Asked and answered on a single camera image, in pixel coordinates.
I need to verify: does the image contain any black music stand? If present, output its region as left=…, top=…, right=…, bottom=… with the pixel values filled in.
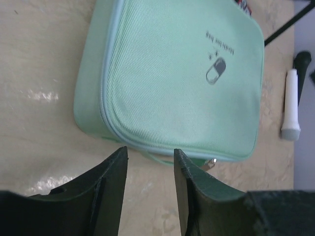
left=264, top=0, right=315, bottom=47

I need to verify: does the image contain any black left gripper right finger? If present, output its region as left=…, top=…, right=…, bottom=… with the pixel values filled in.
left=174, top=149, right=315, bottom=236

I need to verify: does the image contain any red owl toy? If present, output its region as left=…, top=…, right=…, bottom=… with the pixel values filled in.
left=235, top=0, right=252, bottom=15

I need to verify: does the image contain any mint green medicine case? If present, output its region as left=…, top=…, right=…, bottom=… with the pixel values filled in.
left=73, top=0, right=264, bottom=165

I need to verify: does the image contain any white microphone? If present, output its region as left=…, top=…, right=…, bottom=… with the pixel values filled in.
left=281, top=69, right=301, bottom=142

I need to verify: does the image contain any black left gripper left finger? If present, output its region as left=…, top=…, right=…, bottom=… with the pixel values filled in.
left=0, top=147, right=128, bottom=236

